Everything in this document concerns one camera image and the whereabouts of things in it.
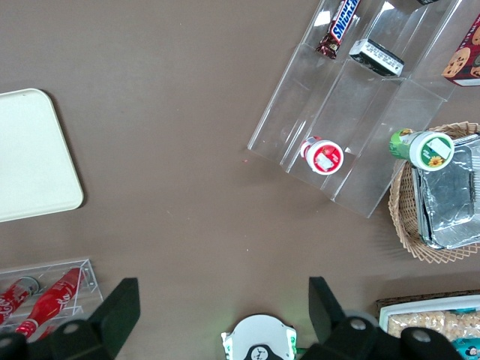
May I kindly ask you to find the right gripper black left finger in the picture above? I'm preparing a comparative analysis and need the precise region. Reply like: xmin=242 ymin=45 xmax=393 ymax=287
xmin=0 ymin=277 xmax=141 ymax=360

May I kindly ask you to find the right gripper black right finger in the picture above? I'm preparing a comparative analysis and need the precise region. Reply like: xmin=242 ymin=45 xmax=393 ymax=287
xmin=299 ymin=277 xmax=461 ymax=360

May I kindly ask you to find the white rectangular snack tray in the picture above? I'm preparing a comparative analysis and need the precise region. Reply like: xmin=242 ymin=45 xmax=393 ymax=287
xmin=378 ymin=294 xmax=480 ymax=360

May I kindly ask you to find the small wicker basket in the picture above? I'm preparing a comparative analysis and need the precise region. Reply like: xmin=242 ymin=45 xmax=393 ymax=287
xmin=388 ymin=120 xmax=480 ymax=266

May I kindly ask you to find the cream rectangular serving tray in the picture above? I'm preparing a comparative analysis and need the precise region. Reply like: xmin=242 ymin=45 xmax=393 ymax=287
xmin=0 ymin=88 xmax=84 ymax=223

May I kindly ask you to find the clear acrylic bottle rack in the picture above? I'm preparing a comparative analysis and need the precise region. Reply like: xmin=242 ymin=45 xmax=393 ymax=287
xmin=0 ymin=256 xmax=105 ymax=338

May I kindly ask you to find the red cola bottle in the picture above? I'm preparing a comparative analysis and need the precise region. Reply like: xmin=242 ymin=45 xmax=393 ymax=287
xmin=14 ymin=268 xmax=86 ymax=338
xmin=36 ymin=324 xmax=57 ymax=341
xmin=0 ymin=275 xmax=39 ymax=327

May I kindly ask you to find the dark woven mat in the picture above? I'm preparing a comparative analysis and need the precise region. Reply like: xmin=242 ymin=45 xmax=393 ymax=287
xmin=374 ymin=288 xmax=480 ymax=314

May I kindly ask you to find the large rice cracker pack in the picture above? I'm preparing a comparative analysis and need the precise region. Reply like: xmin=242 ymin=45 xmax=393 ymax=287
xmin=387 ymin=310 xmax=480 ymax=338

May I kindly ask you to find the teal snack packet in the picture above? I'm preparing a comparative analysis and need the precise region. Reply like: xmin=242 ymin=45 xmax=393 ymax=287
xmin=449 ymin=334 xmax=480 ymax=360

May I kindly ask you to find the red lidded yogurt drink bottle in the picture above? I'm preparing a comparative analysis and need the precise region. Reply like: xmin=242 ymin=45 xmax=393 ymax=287
xmin=299 ymin=135 xmax=345 ymax=176

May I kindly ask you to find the silver foil package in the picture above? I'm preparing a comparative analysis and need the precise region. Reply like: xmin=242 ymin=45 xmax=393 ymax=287
xmin=411 ymin=134 xmax=480 ymax=251

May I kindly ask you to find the green lidded drink bottle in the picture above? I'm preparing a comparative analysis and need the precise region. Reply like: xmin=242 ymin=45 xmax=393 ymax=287
xmin=388 ymin=128 xmax=455 ymax=172

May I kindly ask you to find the clear acrylic tiered shelf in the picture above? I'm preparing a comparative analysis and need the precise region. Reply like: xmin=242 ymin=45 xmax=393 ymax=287
xmin=247 ymin=0 xmax=480 ymax=219

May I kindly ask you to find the Snickers chocolate bar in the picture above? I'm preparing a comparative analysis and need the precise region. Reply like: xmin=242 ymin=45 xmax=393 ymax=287
xmin=314 ymin=0 xmax=362 ymax=61

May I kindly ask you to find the red chocolate chip cookie box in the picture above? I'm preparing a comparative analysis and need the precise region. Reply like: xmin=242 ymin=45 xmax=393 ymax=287
xmin=441 ymin=14 xmax=480 ymax=88

